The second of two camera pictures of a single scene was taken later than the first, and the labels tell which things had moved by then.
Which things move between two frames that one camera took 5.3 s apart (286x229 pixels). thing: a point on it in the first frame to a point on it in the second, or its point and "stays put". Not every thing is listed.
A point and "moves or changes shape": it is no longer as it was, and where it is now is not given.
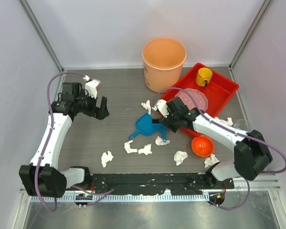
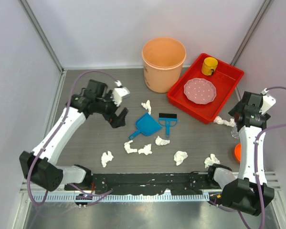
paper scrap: x=159 y=141 stays put
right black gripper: x=168 y=123 to x=237 y=109
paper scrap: x=106 y=157 stays put
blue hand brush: x=158 y=126 moves or changes shape
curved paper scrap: x=127 y=147 stays put
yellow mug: x=203 y=76 to x=208 y=66
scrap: x=210 y=161 stays put
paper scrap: x=146 y=150 stays put
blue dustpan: x=145 y=123 stays put
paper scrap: x=179 y=157 stays put
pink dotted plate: x=200 y=99 to x=200 y=91
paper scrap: x=147 y=106 stays put
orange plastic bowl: x=202 y=145 moves or changes shape
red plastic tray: x=217 y=92 moves or changes shape
